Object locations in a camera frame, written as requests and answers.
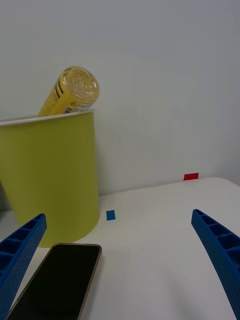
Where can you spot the yellow plastic bottle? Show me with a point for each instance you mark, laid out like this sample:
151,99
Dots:
72,92

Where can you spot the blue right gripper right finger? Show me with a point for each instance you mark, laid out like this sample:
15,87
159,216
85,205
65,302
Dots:
222,252

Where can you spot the yellow-green plastic waste bin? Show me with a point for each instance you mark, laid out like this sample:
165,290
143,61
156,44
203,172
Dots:
52,175

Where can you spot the black smartphone in clear case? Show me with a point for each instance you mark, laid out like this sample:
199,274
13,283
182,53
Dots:
60,282

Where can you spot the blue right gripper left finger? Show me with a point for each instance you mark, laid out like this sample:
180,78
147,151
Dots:
17,262

